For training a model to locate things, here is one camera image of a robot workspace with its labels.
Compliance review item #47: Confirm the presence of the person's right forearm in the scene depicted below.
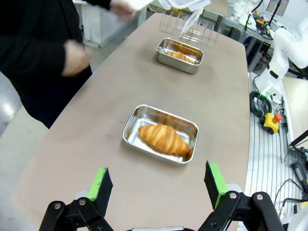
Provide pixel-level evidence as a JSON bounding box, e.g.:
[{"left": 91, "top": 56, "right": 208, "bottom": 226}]
[{"left": 0, "top": 36, "right": 67, "bottom": 79}]

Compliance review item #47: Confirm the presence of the golden croissant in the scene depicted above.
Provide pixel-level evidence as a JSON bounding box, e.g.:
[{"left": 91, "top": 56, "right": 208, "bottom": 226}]
[
  {"left": 166, "top": 51, "right": 196, "bottom": 65},
  {"left": 138, "top": 124, "right": 191, "bottom": 156}
]

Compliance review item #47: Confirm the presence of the person's left forearm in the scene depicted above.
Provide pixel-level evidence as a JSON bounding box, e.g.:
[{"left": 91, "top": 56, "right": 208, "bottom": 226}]
[{"left": 81, "top": 0, "right": 114, "bottom": 11}]

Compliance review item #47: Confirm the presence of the clear plastic container lid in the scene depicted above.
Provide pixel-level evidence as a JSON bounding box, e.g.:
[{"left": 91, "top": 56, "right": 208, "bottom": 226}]
[
  {"left": 180, "top": 8, "right": 202, "bottom": 35},
  {"left": 157, "top": 0, "right": 212, "bottom": 12}
]

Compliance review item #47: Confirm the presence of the rectangular steel container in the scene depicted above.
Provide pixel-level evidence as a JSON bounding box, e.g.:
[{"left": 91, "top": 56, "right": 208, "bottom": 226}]
[
  {"left": 155, "top": 38, "right": 205, "bottom": 75},
  {"left": 122, "top": 104, "right": 200, "bottom": 167}
]

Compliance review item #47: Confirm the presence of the person's left hand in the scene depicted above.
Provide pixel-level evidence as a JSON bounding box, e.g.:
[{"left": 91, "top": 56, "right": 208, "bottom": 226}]
[{"left": 109, "top": 0, "right": 138, "bottom": 22}]

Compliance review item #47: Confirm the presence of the yellow emergency stop button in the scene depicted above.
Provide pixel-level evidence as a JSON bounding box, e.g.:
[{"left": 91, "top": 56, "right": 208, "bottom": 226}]
[{"left": 261, "top": 112, "right": 283, "bottom": 135}]

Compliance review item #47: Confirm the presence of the steel wire rack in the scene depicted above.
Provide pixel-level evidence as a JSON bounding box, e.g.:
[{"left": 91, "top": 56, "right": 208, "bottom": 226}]
[{"left": 159, "top": 9, "right": 219, "bottom": 48}]

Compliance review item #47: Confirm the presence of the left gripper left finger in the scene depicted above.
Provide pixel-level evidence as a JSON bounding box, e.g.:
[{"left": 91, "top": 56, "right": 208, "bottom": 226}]
[{"left": 38, "top": 167, "right": 114, "bottom": 231}]

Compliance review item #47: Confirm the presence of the white table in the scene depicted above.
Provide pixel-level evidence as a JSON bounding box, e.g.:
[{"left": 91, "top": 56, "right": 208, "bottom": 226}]
[{"left": 127, "top": 0, "right": 155, "bottom": 11}]

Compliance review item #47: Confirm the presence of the person in black clothes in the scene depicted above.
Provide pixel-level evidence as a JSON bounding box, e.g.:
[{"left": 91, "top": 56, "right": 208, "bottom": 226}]
[{"left": 0, "top": 0, "right": 114, "bottom": 129}]

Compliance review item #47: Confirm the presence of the coiled black cable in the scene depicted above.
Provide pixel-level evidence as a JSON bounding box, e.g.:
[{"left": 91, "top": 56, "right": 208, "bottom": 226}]
[{"left": 249, "top": 90, "right": 274, "bottom": 119}]

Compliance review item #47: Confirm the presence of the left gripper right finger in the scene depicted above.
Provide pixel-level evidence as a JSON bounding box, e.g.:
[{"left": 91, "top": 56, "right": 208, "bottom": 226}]
[{"left": 197, "top": 160, "right": 286, "bottom": 231}]

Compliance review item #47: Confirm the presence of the person's right hand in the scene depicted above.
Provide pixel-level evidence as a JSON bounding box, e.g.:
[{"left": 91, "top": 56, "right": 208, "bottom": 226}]
[{"left": 61, "top": 39, "right": 93, "bottom": 78}]

